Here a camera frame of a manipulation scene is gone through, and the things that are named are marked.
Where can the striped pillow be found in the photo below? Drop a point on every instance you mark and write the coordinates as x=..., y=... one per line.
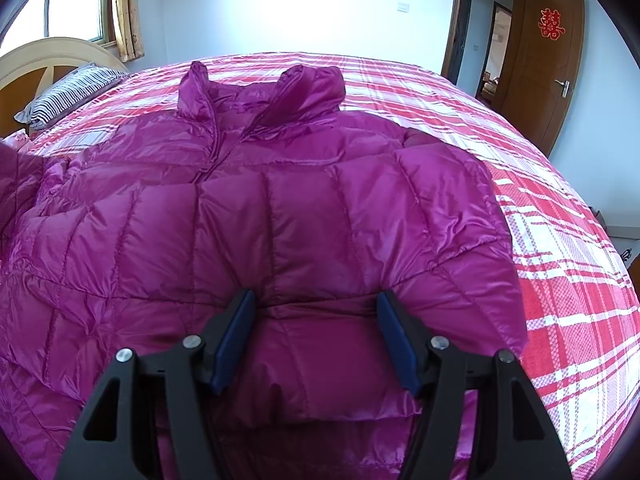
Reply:
x=65, y=95

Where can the magenta down jacket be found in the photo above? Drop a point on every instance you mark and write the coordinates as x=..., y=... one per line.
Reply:
x=280, y=200

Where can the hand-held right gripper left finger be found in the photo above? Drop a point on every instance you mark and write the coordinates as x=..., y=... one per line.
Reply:
x=232, y=340

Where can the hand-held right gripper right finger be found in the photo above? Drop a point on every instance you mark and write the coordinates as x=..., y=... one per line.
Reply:
x=397, y=345

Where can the brown wooden door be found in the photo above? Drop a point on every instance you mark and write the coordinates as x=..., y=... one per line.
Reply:
x=540, y=85

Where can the cream wooden headboard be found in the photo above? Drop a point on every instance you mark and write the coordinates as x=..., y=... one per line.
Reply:
x=30, y=57

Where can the white wall outlet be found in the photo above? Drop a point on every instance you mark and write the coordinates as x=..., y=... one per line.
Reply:
x=404, y=7

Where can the window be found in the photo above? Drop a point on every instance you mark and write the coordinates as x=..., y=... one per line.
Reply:
x=75, y=5

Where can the pink cloth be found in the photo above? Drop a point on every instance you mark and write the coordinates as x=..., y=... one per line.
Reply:
x=12, y=141

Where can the yellow patterned curtain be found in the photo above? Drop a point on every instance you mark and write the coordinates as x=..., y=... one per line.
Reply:
x=127, y=20

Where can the red paper door decoration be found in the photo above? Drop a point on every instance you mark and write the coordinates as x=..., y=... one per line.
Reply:
x=551, y=25

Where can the red plaid bed sheet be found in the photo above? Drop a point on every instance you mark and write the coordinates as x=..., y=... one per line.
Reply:
x=560, y=270

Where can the brown wooden door frame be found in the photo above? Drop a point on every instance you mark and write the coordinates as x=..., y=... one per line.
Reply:
x=452, y=35

